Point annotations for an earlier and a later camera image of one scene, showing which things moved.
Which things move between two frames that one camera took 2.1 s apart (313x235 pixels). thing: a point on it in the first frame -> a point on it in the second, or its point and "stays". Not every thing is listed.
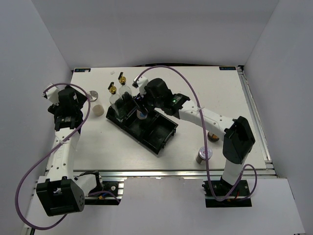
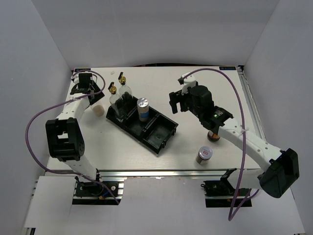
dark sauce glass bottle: [125, 93] stays
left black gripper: [55, 109] -> [97, 97]
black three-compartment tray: [152, 132] stays
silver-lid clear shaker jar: [98, 108] stays
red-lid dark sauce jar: [212, 137] stays
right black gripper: [139, 101] -> [178, 97]
